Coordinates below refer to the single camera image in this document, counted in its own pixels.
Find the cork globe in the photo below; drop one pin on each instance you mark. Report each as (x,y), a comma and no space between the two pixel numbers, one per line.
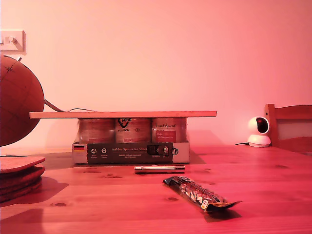
(17,102)

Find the printed cardboard can tray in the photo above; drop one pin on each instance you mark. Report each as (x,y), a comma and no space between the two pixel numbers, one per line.
(122,153)

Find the dark wrapped snack bar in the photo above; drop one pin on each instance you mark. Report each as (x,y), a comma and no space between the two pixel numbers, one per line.
(195,193)

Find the thick round cork trivet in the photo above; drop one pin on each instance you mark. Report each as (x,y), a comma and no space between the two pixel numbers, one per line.
(26,195)
(29,186)

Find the tin can black logo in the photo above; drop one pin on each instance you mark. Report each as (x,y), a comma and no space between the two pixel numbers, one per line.
(132,131)

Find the wooden shelf board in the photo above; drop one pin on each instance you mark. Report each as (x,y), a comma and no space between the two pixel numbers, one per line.
(122,114)

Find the white round security camera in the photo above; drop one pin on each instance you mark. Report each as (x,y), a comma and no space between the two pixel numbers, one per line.
(259,136)

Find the silver metal tube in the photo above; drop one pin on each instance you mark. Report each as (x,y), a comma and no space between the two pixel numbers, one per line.
(158,169)

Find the tin can plain label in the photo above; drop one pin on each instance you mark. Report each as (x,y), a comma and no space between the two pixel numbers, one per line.
(96,130)

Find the tin can red label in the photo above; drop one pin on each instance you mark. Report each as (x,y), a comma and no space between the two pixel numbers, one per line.
(168,130)

